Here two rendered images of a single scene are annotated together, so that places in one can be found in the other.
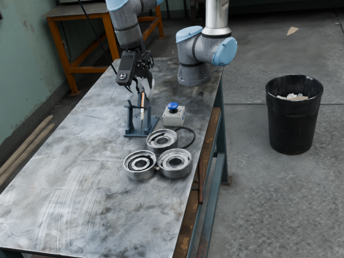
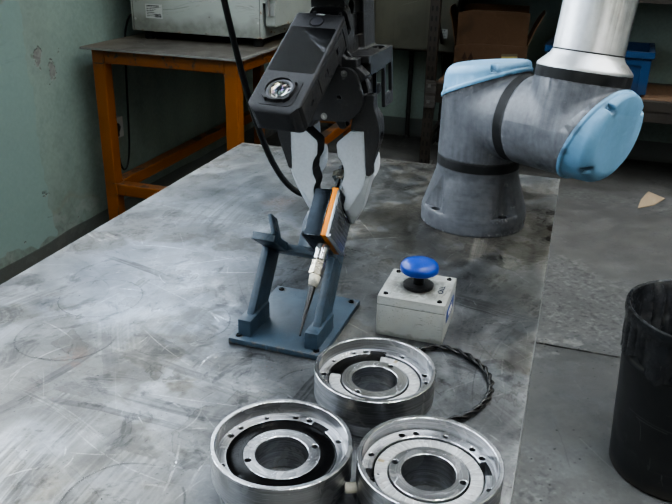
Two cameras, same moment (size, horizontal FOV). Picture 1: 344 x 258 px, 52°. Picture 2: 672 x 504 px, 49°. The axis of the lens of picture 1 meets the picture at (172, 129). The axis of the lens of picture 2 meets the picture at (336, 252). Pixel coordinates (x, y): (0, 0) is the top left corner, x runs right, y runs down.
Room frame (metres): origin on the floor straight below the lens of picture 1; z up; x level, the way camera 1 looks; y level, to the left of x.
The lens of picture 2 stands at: (0.41, 0.09, 1.19)
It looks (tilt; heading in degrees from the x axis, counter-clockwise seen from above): 24 degrees down; 358
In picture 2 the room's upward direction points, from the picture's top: 2 degrees clockwise
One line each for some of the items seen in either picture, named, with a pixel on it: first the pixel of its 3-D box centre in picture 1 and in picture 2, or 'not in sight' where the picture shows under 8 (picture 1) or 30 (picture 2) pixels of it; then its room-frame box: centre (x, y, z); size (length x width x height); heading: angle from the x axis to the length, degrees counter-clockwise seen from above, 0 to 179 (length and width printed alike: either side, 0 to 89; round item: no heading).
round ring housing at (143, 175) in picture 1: (141, 165); (281, 462); (0.86, 0.11, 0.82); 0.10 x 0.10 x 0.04
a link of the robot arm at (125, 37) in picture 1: (127, 33); not in sight; (1.07, 0.08, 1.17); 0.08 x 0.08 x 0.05
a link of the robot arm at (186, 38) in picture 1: (191, 43); (487, 107); (1.43, -0.14, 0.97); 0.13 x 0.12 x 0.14; 40
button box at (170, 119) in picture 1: (174, 114); (418, 301); (1.12, -0.02, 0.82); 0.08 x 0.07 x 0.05; 161
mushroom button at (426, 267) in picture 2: (173, 109); (418, 282); (1.11, -0.02, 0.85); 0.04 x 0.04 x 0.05
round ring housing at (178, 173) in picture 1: (175, 164); (427, 481); (0.84, 0.01, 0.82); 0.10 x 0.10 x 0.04
